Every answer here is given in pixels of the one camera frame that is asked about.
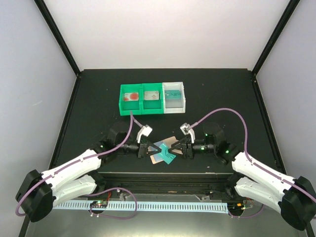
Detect beige leather card holder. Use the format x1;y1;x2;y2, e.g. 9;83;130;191
150;136;177;164

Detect teal AION card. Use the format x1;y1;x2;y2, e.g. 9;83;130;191
158;143;176;164

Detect white VIP card page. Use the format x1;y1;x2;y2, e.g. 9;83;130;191
144;90;160;101

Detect red white card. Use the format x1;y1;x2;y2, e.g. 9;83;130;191
123;92;139;102

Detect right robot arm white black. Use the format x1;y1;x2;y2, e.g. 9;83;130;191
168;122;316;231

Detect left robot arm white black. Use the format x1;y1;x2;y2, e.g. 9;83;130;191
15;122;161;222

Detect middle green bin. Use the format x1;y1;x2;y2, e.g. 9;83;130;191
140;83;163;115

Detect green bin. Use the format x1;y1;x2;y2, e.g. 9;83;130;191
140;83;163;115
119;84;142;116

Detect white bin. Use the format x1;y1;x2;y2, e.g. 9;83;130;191
162;82;186;114

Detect left green bin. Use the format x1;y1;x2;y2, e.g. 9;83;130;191
119;84;142;116

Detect left small circuit board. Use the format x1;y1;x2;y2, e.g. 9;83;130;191
90;200;108;208

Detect small circuit board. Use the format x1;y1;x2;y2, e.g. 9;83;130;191
90;200;108;208
227;202;246;210

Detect right small circuit board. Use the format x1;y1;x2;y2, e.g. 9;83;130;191
227;202;246;210

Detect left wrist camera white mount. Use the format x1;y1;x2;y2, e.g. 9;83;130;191
136;125;153;143

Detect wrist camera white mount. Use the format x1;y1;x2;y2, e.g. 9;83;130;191
180;123;196;143
136;125;153;143

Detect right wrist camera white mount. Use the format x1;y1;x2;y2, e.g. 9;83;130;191
180;123;196;143

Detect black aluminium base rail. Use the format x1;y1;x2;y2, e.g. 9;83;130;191
90;171;244;200

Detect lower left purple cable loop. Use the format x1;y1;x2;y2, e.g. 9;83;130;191
88;187;138;220

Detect purple cable loop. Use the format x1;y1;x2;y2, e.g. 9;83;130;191
227;197;266;220
88;187;138;220

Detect white slotted cable duct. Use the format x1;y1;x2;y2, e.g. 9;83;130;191
54;200;228;214

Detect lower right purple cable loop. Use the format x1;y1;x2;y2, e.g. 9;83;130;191
227;197;266;220

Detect left black frame post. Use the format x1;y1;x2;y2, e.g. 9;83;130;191
34;0;81;77

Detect black frame post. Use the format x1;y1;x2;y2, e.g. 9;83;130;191
252;0;300;76
34;0;81;77

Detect right black frame post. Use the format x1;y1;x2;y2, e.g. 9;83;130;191
252;0;300;76

